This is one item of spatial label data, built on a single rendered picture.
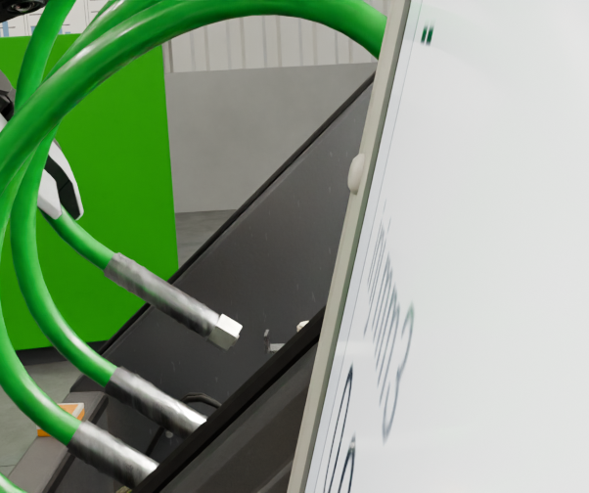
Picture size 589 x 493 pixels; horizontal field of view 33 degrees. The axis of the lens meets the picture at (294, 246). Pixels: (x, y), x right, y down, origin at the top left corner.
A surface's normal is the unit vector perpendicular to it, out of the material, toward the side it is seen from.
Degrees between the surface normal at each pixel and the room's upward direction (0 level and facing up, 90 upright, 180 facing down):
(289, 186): 90
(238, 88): 90
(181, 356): 90
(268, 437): 90
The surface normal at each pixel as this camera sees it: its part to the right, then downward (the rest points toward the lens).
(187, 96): 0.09, 0.21
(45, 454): -0.05, -0.97
